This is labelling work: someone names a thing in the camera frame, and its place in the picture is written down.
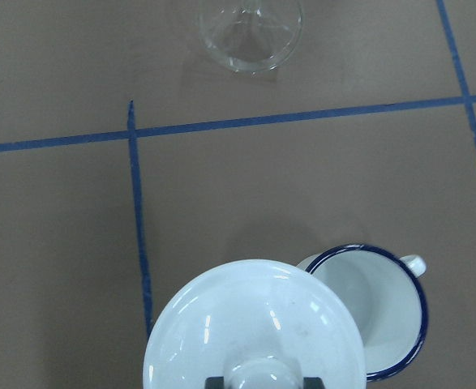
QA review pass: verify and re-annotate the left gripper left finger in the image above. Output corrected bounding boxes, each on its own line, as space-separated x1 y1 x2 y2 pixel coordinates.
204 370 225 389

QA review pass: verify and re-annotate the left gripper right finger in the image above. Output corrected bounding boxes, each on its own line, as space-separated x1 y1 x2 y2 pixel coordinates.
302 368 326 389

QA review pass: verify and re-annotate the white mug lid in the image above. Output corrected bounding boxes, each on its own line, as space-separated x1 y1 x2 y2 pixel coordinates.
143 259 367 388

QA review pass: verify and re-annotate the white enamel mug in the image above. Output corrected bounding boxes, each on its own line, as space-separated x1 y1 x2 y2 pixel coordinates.
298 244 429 383

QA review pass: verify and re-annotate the clear glass funnel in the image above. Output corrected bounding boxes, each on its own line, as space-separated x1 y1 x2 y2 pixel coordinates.
197 0 303 73

